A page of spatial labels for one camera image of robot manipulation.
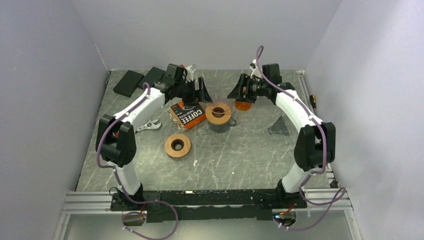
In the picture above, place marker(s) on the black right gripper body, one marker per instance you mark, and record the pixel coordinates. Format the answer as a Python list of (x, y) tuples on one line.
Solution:
[(255, 88)]

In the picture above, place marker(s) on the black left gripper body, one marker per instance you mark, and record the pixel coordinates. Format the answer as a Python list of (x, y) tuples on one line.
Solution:
[(186, 90)]

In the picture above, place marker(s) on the wooden dripper ring holder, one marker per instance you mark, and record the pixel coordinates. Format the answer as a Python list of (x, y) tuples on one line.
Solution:
[(218, 113)]

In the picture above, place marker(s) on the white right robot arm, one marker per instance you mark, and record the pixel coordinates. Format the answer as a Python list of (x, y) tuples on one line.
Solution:
[(315, 144)]

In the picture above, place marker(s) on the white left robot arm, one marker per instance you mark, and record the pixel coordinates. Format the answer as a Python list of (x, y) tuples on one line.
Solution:
[(116, 143)]

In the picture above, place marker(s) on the orange coffee filter box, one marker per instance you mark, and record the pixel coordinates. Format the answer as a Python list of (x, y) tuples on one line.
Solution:
[(187, 117)]

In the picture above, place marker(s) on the orange glass with wooden band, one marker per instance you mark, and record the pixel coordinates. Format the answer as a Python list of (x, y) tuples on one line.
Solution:
[(242, 105)]

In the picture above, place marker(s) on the grey glass pitcher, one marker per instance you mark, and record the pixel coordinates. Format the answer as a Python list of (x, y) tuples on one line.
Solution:
[(222, 128)]

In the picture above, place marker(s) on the red handled adjustable wrench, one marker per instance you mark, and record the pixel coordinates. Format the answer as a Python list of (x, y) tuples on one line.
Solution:
[(150, 125)]

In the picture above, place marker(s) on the black network switch box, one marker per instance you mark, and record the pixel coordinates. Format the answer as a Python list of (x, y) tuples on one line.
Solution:
[(128, 83)]

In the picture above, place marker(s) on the yellow black tool handle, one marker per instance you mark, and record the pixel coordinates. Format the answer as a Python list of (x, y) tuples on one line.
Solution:
[(312, 100)]

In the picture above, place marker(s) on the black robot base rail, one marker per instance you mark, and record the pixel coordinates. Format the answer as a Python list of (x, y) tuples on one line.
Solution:
[(184, 205)]

